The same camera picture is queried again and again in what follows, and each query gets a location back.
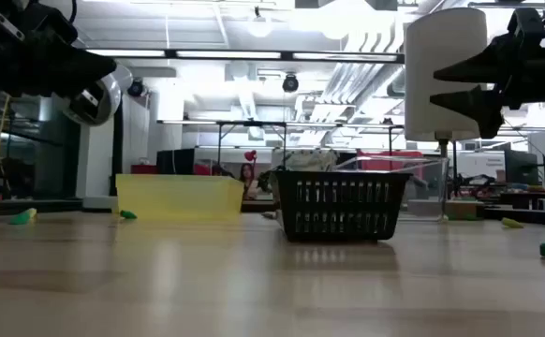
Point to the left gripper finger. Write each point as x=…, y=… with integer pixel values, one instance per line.
x=76, y=68

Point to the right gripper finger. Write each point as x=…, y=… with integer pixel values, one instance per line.
x=483, y=103
x=488, y=65

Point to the yellow plastic bin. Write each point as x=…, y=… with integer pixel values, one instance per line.
x=179, y=196

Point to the black plastic basket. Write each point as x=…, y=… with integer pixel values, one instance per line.
x=338, y=206

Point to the white desk lamp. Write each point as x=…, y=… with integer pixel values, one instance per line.
x=99, y=100

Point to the white cylinder shade lamp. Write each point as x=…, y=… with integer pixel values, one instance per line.
x=446, y=75

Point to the white cabinet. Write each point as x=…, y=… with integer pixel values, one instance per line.
x=481, y=165

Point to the clear plastic container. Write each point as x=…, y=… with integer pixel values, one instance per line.
x=427, y=187

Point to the red panel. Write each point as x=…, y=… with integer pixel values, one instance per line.
x=389, y=161

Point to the red box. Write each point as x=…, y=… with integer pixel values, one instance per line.
x=142, y=169

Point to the pale yellow crayon piece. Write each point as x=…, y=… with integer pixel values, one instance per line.
x=442, y=219

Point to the black metal rack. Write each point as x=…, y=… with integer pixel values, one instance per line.
x=254, y=123

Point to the white patterned bag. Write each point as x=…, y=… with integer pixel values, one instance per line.
x=305, y=160

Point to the white pendant ceiling lamp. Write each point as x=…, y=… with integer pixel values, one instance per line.
x=259, y=25

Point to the red desk lamp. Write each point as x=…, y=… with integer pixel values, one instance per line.
x=250, y=155

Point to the person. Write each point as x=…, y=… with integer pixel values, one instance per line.
x=246, y=180

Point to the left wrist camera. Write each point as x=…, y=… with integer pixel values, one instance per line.
x=1, y=23

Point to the black right frame rails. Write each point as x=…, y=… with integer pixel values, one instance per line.
x=525, y=216

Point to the black frame rails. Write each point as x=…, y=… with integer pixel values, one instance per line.
x=525, y=216
x=33, y=206

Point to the black left frame rails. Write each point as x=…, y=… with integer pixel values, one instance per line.
x=33, y=206

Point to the black ceiling camera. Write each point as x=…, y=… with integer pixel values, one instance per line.
x=290, y=83

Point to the black table back rail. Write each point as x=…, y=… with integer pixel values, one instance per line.
x=258, y=206

